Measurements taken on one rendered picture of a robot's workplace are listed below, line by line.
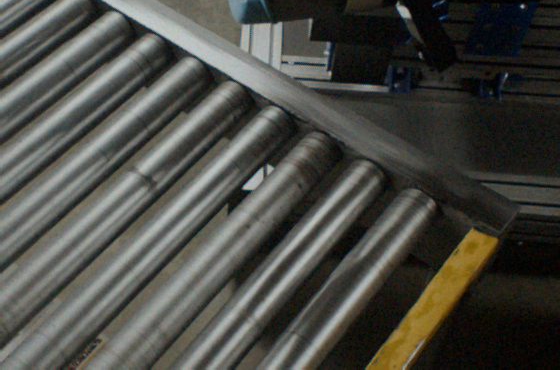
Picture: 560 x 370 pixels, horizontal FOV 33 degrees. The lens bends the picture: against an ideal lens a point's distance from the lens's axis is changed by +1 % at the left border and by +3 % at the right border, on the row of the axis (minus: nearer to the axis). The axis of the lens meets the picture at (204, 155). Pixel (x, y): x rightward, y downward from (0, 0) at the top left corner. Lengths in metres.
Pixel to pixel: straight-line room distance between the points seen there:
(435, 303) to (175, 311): 0.26
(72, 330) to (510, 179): 1.12
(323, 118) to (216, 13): 1.33
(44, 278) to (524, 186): 1.12
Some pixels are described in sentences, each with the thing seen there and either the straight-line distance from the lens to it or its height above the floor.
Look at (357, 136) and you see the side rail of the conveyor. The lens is 1.08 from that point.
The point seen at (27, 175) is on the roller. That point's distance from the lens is 1.06.
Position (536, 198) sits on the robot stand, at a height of 0.23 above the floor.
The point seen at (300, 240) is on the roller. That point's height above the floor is 0.80.
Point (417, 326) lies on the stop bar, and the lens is 0.93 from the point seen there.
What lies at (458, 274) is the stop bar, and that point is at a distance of 0.97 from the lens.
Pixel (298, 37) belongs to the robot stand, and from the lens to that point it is 2.05.
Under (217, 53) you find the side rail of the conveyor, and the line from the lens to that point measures 1.16.
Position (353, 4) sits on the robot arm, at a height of 0.99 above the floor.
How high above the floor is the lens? 1.61
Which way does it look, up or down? 51 degrees down
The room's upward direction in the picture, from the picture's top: 2 degrees clockwise
